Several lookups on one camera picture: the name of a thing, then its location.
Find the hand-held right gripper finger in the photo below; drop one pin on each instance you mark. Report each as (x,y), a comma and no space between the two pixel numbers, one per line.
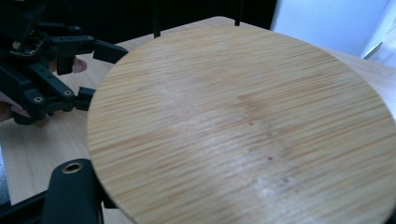
(71,196)

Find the black low shelf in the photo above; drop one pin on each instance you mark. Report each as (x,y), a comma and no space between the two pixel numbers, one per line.
(156,25)

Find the wooden cylinder block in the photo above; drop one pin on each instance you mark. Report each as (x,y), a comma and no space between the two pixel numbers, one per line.
(233,124)

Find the black curtain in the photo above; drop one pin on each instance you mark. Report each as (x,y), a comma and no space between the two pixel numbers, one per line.
(202,9)

